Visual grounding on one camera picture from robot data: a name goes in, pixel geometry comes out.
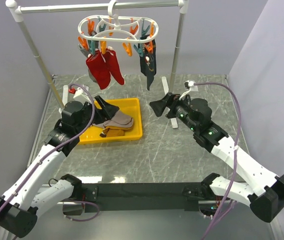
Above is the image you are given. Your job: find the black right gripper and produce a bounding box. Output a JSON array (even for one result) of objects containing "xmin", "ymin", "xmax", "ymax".
[{"xmin": 149, "ymin": 92, "xmax": 198, "ymax": 133}]

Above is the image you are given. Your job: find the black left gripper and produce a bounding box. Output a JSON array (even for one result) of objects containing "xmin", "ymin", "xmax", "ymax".
[{"xmin": 76, "ymin": 95, "xmax": 119, "ymax": 135}]

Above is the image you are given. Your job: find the red penguin sock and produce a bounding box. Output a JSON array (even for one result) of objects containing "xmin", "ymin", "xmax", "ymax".
[{"xmin": 86, "ymin": 50, "xmax": 111, "ymax": 90}]

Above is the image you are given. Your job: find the red sock with stripes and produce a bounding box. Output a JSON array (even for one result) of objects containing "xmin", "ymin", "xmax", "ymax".
[{"xmin": 103, "ymin": 46, "xmax": 125, "ymax": 85}]

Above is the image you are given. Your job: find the white clip hanger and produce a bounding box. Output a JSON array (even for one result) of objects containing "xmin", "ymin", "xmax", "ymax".
[{"xmin": 77, "ymin": 0, "xmax": 159, "ymax": 57}]

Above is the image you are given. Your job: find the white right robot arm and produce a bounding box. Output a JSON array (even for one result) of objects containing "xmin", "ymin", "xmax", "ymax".
[{"xmin": 150, "ymin": 92, "xmax": 284, "ymax": 223}]

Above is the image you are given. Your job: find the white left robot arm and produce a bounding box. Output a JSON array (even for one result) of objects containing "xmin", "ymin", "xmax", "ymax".
[{"xmin": 0, "ymin": 96, "xmax": 119, "ymax": 238}]

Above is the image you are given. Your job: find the brown striped grey sock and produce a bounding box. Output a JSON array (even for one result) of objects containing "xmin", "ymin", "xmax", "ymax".
[{"xmin": 93, "ymin": 110, "xmax": 134, "ymax": 129}]

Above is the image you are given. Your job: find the mustard yellow sock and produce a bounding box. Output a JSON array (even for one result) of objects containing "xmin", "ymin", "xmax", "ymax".
[{"xmin": 100, "ymin": 126, "xmax": 125, "ymax": 138}]

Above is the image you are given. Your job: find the yellow plastic bin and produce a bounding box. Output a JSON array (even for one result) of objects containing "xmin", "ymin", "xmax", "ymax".
[{"xmin": 78, "ymin": 97, "xmax": 143, "ymax": 145}]

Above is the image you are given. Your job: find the dark navy hanging sock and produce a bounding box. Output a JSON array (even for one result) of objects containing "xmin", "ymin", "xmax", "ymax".
[{"xmin": 138, "ymin": 40, "xmax": 157, "ymax": 90}]

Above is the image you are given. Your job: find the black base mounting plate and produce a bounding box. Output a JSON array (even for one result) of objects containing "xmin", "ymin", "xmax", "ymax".
[{"xmin": 52, "ymin": 182, "xmax": 217, "ymax": 213}]

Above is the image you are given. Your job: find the white and silver drying rack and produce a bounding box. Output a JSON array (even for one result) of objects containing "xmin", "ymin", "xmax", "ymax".
[{"xmin": 5, "ymin": 0, "xmax": 189, "ymax": 130}]

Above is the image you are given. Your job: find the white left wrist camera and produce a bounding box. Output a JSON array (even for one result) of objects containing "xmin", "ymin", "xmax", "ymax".
[{"xmin": 68, "ymin": 87, "xmax": 91, "ymax": 104}]

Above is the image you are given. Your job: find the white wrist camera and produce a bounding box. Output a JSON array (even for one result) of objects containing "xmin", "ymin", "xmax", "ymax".
[
  {"xmin": 68, "ymin": 87, "xmax": 91, "ymax": 104},
  {"xmin": 179, "ymin": 80, "xmax": 198, "ymax": 100}
]

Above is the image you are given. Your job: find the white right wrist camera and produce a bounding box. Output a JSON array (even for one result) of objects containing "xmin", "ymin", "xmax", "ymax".
[{"xmin": 179, "ymin": 80, "xmax": 198, "ymax": 100}]

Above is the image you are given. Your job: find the aluminium rail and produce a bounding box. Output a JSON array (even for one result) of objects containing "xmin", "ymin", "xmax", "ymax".
[{"xmin": 32, "ymin": 184, "xmax": 74, "ymax": 210}]

